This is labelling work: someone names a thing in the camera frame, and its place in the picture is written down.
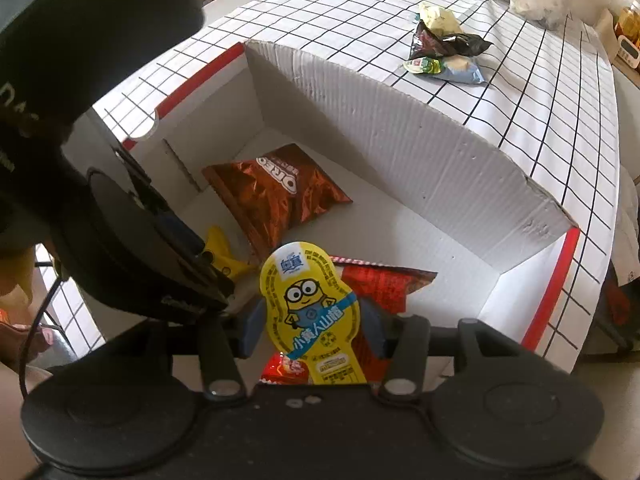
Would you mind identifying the pale blue snack packet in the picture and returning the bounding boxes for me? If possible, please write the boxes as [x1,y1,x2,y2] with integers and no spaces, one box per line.
[440,54,487,86]

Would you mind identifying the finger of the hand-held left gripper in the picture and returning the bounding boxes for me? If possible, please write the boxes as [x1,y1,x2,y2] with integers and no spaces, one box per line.
[116,147,236,302]

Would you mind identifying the black cable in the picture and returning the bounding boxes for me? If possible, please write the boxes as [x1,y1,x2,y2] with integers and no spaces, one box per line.
[19,260,68,398]

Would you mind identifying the white cardboard box red trim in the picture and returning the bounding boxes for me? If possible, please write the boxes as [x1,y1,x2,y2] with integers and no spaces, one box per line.
[62,39,582,376]

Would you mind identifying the yellow liquid bottle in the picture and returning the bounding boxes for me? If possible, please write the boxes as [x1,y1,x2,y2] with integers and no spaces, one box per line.
[616,6,640,41]

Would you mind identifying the wooden desktop organizer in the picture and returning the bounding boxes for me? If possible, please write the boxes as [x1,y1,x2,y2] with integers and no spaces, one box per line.
[592,7,623,61]

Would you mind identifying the yellow cartoon snack packet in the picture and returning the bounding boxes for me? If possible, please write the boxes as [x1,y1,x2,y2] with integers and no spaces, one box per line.
[258,241,368,386]

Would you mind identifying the white timer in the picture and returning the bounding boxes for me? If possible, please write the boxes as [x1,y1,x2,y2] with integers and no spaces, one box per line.
[612,35,640,68]

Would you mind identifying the black snack packet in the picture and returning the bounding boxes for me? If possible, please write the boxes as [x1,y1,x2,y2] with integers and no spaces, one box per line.
[407,20,493,61]

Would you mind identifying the cream snack packet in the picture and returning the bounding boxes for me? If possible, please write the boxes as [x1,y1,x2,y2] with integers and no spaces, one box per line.
[418,1,463,37]

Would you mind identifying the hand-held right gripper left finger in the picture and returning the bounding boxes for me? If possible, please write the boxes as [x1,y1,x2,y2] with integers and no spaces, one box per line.
[114,300,268,403]

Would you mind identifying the brown cookie packet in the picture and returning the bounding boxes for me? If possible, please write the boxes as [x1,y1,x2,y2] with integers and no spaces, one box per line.
[201,143,353,261]

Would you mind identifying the red snack packet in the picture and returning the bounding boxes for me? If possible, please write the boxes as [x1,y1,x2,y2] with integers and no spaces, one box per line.
[260,255,438,386]

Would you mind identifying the beige clothes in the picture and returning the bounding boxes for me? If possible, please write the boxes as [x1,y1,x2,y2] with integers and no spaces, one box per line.
[607,180,640,286]

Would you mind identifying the checked tablecloth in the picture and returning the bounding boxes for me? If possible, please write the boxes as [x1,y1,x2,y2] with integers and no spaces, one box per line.
[37,0,623,376]

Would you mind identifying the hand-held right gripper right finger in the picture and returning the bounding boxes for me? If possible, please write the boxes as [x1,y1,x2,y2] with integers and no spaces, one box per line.
[359,297,506,403]

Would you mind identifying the small green snack packet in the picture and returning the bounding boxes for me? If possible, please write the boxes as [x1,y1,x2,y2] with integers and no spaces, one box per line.
[403,56,445,76]

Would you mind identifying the plain yellow snack packet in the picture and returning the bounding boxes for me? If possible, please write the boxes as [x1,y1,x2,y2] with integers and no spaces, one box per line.
[202,225,251,281]

